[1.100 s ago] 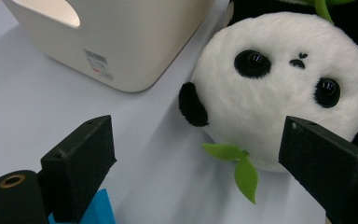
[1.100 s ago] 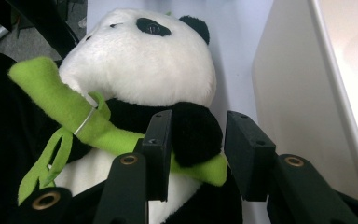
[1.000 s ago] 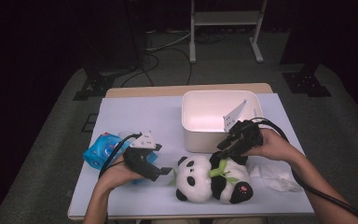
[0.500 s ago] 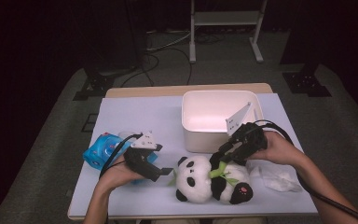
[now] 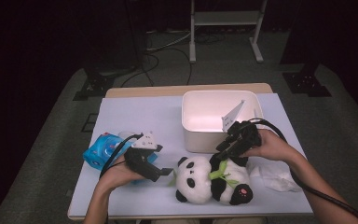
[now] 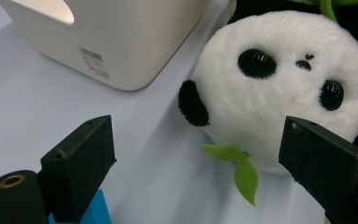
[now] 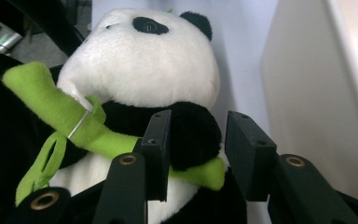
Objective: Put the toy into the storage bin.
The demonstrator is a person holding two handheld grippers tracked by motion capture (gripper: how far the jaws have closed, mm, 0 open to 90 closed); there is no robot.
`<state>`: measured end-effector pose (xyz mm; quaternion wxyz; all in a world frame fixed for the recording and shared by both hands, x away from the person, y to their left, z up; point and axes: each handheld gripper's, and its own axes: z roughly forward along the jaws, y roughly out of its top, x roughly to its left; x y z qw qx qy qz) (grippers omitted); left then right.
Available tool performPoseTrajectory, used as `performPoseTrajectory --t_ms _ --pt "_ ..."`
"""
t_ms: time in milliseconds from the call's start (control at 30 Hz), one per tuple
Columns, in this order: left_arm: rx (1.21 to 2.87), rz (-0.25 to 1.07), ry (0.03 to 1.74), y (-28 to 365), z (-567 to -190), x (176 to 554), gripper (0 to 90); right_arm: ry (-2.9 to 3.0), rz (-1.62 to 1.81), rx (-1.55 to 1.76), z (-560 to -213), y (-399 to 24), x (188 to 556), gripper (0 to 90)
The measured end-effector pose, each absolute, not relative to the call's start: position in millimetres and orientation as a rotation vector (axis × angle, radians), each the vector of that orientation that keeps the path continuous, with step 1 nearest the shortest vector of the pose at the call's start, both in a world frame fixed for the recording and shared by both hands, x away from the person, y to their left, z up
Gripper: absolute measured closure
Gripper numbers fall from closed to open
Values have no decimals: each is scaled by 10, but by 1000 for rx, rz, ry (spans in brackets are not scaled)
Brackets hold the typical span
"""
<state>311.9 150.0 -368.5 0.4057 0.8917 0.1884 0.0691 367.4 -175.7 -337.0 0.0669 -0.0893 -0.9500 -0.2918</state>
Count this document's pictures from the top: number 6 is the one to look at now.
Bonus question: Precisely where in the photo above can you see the white plastic storage bin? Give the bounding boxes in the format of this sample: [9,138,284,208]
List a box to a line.
[0,0,213,91]

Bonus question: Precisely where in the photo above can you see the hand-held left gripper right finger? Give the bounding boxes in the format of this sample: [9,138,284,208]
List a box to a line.
[278,115,358,224]

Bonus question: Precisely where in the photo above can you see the panda plush toy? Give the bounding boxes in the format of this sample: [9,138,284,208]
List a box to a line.
[177,0,358,207]

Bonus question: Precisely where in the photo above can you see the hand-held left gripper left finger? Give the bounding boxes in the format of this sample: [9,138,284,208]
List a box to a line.
[40,115,117,223]

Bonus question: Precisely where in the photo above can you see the blue wet wipes pack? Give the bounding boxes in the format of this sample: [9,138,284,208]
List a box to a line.
[48,189,113,224]

